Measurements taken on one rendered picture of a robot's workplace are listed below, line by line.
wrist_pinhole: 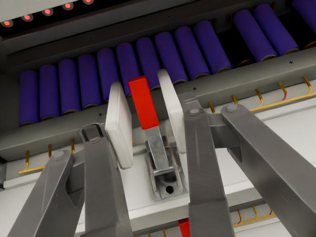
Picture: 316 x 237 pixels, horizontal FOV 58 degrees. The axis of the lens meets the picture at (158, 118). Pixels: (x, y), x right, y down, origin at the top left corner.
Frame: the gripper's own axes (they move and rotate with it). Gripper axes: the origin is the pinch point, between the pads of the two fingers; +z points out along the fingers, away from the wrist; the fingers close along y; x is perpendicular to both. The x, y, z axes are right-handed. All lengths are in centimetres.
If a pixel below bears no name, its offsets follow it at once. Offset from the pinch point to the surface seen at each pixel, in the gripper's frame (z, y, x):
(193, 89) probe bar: 4.9, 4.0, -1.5
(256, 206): 10.5, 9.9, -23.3
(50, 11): 13.0, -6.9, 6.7
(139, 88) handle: 0.2, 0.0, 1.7
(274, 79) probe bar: 4.4, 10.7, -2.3
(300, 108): 2.9, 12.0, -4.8
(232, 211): 10.1, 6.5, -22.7
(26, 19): 12.9, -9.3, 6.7
